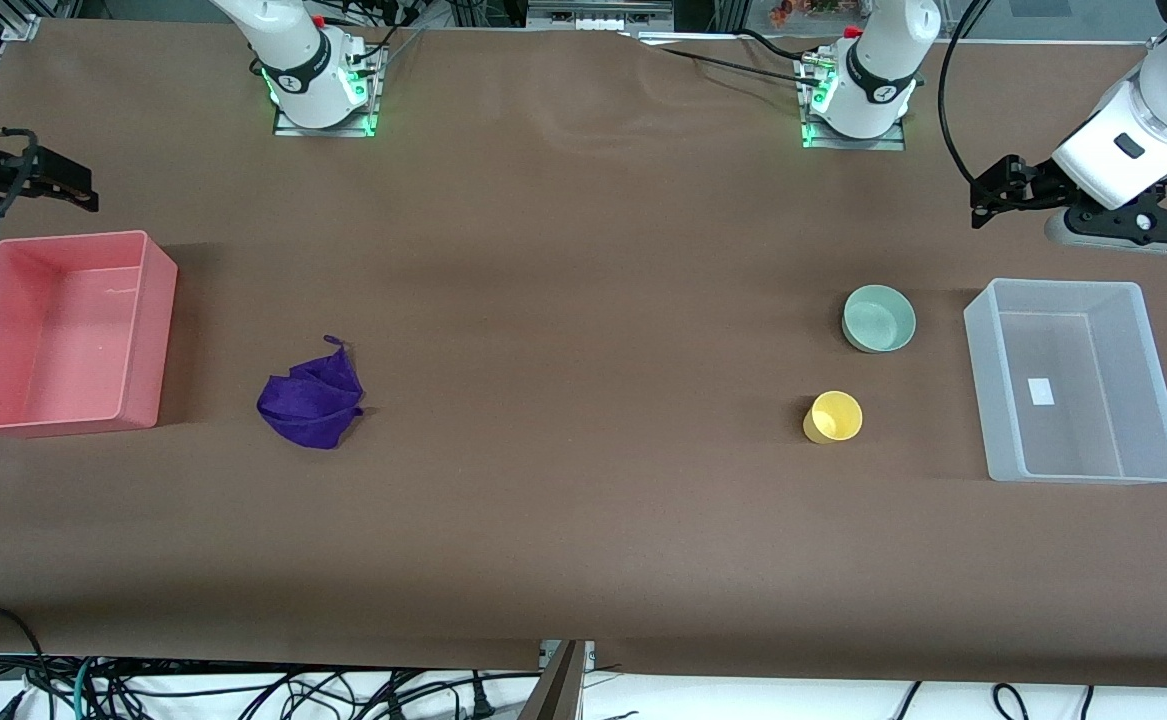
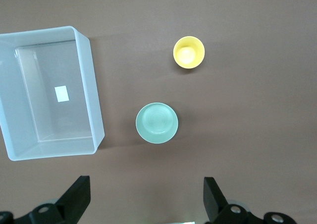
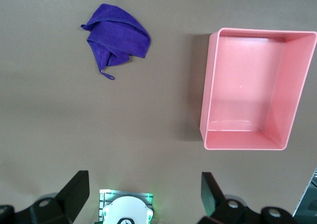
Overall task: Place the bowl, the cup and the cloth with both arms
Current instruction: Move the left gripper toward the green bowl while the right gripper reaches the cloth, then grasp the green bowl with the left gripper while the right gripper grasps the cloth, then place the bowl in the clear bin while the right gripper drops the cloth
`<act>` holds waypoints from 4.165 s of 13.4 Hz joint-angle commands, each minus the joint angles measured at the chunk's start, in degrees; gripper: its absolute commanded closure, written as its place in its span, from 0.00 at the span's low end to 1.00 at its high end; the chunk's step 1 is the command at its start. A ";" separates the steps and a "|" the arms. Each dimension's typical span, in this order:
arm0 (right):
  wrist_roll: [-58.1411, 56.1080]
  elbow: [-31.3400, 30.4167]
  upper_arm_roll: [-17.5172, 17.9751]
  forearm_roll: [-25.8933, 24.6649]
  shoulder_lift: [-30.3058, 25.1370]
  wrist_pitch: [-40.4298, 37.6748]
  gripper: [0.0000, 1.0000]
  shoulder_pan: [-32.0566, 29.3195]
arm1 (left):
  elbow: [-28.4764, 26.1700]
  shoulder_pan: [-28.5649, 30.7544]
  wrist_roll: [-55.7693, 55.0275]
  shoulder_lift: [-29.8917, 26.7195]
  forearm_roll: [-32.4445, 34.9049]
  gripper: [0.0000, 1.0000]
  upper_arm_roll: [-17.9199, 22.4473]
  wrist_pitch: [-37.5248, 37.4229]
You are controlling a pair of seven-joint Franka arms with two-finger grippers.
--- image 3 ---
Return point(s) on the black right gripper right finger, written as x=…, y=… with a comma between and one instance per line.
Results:
x=213, y=199

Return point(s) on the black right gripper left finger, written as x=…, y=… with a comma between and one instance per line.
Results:
x=71, y=194

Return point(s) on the purple microfibre cloth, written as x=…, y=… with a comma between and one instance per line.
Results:
x=119, y=38

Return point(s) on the pink plastic bin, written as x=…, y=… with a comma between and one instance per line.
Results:
x=242, y=85

